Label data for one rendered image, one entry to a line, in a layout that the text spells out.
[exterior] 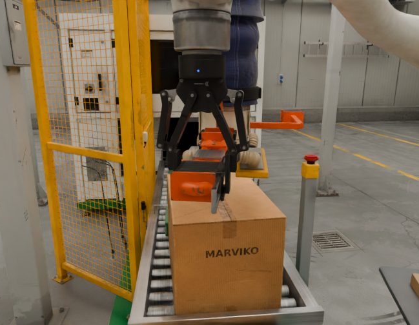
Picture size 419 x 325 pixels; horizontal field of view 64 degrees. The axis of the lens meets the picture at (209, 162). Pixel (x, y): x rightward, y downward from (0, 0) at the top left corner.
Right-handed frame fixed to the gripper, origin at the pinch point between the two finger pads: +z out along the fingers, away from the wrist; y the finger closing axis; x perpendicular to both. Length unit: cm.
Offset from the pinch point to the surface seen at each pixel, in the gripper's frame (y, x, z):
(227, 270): -1, -51, 51
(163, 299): 26, -61, 73
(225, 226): 0, -51, 33
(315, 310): -33, -53, 65
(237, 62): -3, -50, -20
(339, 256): -81, -203, 126
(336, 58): -98, -357, -34
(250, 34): -7, -52, -29
